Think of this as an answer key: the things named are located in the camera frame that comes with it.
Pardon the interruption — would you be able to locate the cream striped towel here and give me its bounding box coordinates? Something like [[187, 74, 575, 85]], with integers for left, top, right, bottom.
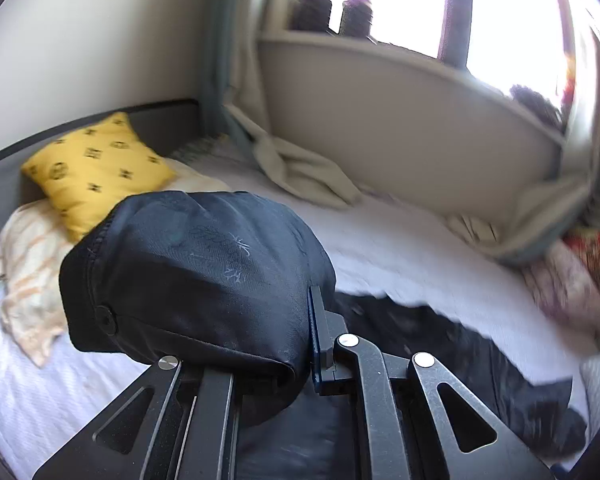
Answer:
[[0, 153, 228, 367]]

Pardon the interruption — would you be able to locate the white textured bed cover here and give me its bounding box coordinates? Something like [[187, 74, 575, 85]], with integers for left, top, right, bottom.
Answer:
[[0, 144, 597, 479]]

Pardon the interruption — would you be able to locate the yellow patterned cushion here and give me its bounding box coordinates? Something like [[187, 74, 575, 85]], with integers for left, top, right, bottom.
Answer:
[[21, 112, 176, 242]]

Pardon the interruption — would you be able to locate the black patterned jacket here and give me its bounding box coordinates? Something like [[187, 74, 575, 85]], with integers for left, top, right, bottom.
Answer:
[[59, 192, 586, 479]]

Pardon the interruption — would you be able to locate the dark bed headboard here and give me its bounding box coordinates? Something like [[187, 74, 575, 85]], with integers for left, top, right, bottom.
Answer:
[[0, 99, 199, 232]]

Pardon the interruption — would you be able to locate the dark flower pot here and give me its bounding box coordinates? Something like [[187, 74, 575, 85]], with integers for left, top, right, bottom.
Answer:
[[290, 0, 332, 34], [339, 0, 373, 39]]

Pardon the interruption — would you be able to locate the orange leopard print fabric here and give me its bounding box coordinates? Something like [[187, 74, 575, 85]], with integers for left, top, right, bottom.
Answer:
[[562, 226, 600, 292]]

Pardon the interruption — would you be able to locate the dark flower pot right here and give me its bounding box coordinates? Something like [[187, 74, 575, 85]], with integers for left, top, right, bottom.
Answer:
[[339, 0, 373, 39]]

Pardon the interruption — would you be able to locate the dark flower pot left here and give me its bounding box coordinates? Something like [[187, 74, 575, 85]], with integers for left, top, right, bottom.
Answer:
[[290, 0, 332, 34]]

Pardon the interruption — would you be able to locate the floral purple folded blanket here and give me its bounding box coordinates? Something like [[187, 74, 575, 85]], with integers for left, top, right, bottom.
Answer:
[[522, 240, 600, 333]]

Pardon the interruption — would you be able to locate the beige left curtain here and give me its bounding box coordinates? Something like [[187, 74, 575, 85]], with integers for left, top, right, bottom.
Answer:
[[199, 0, 361, 208]]

